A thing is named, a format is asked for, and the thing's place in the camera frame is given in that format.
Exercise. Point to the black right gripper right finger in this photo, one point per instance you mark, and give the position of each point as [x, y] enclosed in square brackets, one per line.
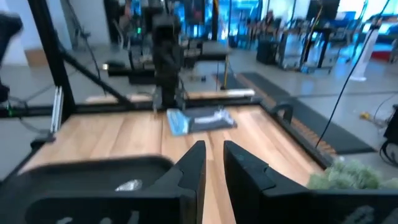
[248, 186]

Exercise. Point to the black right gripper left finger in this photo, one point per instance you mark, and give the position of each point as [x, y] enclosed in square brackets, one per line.
[186, 186]

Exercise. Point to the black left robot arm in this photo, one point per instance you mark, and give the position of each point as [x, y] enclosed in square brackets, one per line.
[166, 28]

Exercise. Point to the black desk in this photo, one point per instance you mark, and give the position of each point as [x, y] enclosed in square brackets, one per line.
[211, 49]

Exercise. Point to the white bar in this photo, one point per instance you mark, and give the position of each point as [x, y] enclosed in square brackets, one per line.
[239, 92]

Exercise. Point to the black hazard striped floor mat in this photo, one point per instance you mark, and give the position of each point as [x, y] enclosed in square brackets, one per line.
[326, 130]

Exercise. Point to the green artificial plant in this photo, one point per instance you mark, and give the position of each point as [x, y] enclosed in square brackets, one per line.
[348, 175]

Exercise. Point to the black bin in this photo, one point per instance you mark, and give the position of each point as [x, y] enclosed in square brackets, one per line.
[267, 52]

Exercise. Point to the white floor stand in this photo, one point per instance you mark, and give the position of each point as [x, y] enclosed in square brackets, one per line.
[365, 53]

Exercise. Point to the silver aluminium bracket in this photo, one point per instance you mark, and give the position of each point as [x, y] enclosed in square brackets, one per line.
[57, 109]

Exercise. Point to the black metal table frame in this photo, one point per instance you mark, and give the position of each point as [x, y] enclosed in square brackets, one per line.
[49, 46]

